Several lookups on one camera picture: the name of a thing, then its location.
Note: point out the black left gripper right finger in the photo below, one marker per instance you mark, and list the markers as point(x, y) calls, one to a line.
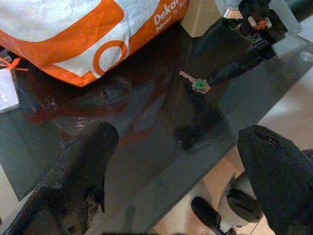
point(281, 183)

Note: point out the round glass table fitting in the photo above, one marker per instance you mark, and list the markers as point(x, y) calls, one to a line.
point(307, 56)

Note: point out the orange and white bag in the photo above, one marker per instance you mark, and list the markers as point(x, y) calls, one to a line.
point(73, 29)

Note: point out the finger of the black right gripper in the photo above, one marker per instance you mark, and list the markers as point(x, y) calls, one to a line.
point(225, 44)
point(239, 64)

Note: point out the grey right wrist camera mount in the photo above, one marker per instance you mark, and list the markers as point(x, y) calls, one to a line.
point(287, 17)

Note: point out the silver metal table bracket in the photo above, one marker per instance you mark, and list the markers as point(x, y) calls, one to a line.
point(231, 11)

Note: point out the beige table leg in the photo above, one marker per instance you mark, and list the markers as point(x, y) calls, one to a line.
point(198, 17)

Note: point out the grey flat box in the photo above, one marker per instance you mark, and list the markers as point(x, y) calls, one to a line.
point(7, 93)

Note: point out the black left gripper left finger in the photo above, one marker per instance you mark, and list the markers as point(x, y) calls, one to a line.
point(73, 171)

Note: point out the silver key with green cap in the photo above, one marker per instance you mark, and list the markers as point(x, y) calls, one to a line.
point(200, 84)

